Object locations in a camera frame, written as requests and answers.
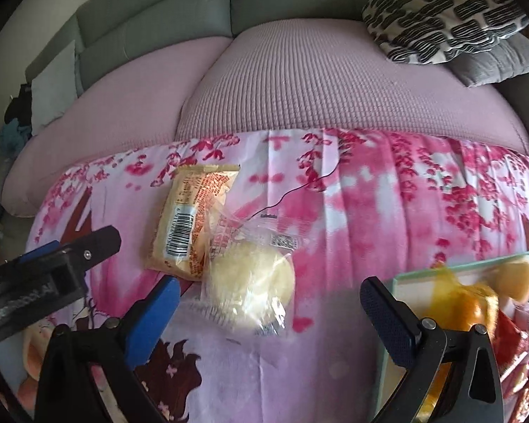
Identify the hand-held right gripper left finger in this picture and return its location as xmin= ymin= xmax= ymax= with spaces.
xmin=34 ymin=275 xmax=181 ymax=423

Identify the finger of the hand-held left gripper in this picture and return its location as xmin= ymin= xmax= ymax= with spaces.
xmin=59 ymin=226 xmax=122 ymax=267
xmin=20 ymin=240 xmax=60 ymax=265

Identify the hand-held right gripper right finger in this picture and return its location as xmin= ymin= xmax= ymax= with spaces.
xmin=360 ymin=277 xmax=505 ymax=423

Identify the orange jelly packet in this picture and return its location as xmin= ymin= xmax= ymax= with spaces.
xmin=416 ymin=266 xmax=500 ymax=423

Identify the teal and white box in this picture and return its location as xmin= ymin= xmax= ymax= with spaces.
xmin=377 ymin=253 xmax=529 ymax=423

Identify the beige snack packet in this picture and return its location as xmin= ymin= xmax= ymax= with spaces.
xmin=145 ymin=164 xmax=241 ymax=282

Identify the clear packet with round pastry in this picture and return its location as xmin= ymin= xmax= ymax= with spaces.
xmin=200 ymin=211 xmax=303 ymax=338

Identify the red gold patterned snack packet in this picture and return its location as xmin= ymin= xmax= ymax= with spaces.
xmin=496 ymin=313 xmax=529 ymax=423

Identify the pale jelly cup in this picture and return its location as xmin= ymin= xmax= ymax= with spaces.
xmin=498 ymin=255 xmax=529 ymax=313

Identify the printed blanket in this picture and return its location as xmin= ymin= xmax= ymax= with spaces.
xmin=0 ymin=125 xmax=529 ymax=423

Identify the blue cloth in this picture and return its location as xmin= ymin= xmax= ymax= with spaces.
xmin=0 ymin=121 xmax=31 ymax=146

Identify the dark clothes pile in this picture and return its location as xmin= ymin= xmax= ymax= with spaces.
xmin=4 ymin=84 xmax=34 ymax=124

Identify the thin black thread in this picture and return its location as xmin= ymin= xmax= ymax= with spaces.
xmin=256 ymin=150 xmax=349 ymax=220

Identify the light grey pillow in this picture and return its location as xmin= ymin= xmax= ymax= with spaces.
xmin=30 ymin=39 xmax=78 ymax=136

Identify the grey sofa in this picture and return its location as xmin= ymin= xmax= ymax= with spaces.
xmin=0 ymin=0 xmax=529 ymax=212

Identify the pink sofa cover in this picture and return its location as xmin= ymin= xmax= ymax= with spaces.
xmin=1 ymin=20 xmax=529 ymax=219

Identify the black and white patterned pillow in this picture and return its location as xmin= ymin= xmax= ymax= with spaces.
xmin=361 ymin=0 xmax=529 ymax=65

